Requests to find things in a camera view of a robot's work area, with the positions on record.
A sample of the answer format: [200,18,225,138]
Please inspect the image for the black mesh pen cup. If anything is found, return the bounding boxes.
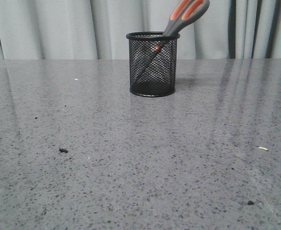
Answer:
[126,32,180,97]

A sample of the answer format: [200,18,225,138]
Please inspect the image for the grey orange handled scissors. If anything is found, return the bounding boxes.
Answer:
[137,0,211,81]

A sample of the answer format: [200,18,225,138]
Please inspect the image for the black debris crumb left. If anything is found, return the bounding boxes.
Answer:
[59,148,69,153]

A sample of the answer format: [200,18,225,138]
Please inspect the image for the grey pleated curtain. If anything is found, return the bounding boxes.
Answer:
[0,0,281,59]

